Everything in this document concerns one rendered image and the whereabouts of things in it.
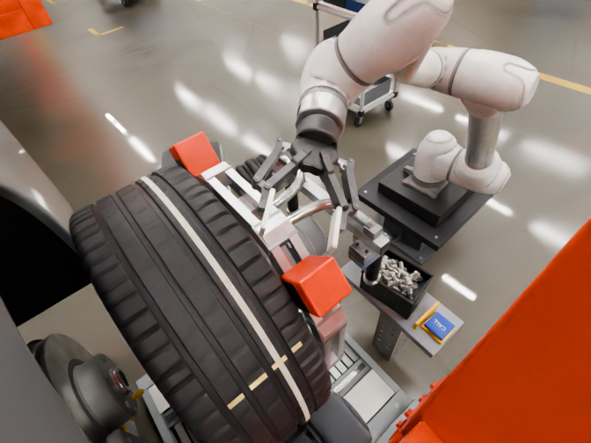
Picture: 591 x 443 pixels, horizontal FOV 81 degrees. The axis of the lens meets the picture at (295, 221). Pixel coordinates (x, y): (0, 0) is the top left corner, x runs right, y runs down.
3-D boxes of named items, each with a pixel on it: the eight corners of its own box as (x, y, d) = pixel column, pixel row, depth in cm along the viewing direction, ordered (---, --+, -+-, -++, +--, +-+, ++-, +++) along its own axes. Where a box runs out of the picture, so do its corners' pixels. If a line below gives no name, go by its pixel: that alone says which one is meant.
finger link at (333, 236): (331, 214, 55) (336, 215, 56) (325, 254, 52) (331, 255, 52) (338, 206, 53) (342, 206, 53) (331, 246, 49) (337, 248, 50)
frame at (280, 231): (221, 265, 122) (165, 140, 80) (236, 256, 124) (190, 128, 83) (324, 393, 93) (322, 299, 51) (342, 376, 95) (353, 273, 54)
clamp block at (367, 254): (347, 257, 82) (348, 244, 78) (373, 237, 86) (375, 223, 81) (362, 271, 80) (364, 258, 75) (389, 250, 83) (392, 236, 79)
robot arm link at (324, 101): (294, 116, 67) (288, 139, 64) (305, 79, 59) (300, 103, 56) (338, 129, 68) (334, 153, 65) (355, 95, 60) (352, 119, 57)
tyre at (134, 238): (184, 351, 120) (61, 188, 87) (240, 308, 128) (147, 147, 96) (284, 539, 68) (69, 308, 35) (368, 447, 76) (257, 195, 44)
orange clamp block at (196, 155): (187, 184, 81) (167, 148, 78) (216, 168, 84) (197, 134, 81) (194, 184, 75) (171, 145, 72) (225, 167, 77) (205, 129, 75)
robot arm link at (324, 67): (283, 104, 65) (331, 60, 55) (297, 53, 72) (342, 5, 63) (325, 134, 70) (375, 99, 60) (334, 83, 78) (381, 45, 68)
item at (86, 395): (117, 398, 90) (32, 315, 75) (145, 378, 93) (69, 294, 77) (142, 512, 65) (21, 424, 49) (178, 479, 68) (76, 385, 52)
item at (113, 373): (122, 383, 76) (105, 366, 73) (129, 378, 77) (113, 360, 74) (127, 403, 71) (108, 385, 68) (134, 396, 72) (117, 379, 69)
